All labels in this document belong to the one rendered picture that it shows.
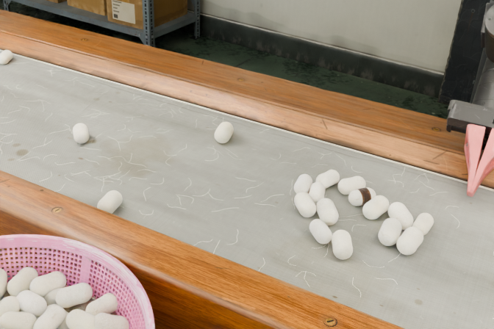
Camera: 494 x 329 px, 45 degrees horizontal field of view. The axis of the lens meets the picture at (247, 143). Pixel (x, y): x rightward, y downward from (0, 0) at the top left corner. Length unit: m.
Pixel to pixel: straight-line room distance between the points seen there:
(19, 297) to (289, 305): 0.24
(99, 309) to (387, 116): 0.49
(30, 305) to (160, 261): 0.12
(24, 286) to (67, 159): 0.23
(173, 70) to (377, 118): 0.33
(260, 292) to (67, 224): 0.21
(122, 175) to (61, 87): 0.28
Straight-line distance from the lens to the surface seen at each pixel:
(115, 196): 0.67
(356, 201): 0.69
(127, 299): 0.56
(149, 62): 1.00
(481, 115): 0.75
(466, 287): 0.63
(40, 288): 0.60
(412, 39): 2.84
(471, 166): 0.74
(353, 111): 0.86
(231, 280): 0.55
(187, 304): 0.56
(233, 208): 0.68
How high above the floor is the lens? 1.14
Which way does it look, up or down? 30 degrees down
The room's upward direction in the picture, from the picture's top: 3 degrees clockwise
